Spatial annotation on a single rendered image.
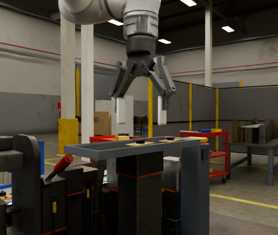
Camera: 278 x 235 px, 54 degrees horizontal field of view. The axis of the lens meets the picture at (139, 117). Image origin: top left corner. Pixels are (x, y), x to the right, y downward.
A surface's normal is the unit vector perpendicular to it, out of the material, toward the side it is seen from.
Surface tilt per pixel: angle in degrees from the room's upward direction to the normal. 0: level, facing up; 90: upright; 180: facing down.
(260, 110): 90
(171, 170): 90
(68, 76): 90
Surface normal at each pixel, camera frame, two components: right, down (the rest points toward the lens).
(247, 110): -0.62, 0.01
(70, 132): 0.79, 0.01
